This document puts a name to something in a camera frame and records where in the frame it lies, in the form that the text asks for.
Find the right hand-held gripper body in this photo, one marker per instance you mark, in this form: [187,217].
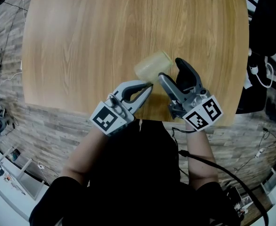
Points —
[204,113]

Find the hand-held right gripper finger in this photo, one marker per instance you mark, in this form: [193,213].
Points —
[189,76]
[172,88]

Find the person's black clothing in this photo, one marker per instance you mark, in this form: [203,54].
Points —
[133,173]

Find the white plug adapter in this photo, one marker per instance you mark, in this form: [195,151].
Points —
[259,153]
[41,165]

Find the person's left forearm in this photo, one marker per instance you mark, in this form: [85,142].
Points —
[83,154]

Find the person's right forearm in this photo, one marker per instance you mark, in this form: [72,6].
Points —
[200,154]

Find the white side table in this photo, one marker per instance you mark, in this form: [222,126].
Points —
[1,187]

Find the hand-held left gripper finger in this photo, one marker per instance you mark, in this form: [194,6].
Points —
[128,85]
[141,100]

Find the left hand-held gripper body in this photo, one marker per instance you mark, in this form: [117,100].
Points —
[105,119]

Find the translucent yellow cup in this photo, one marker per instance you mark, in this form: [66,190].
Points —
[152,65]

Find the black office chair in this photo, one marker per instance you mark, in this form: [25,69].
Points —
[270,20]

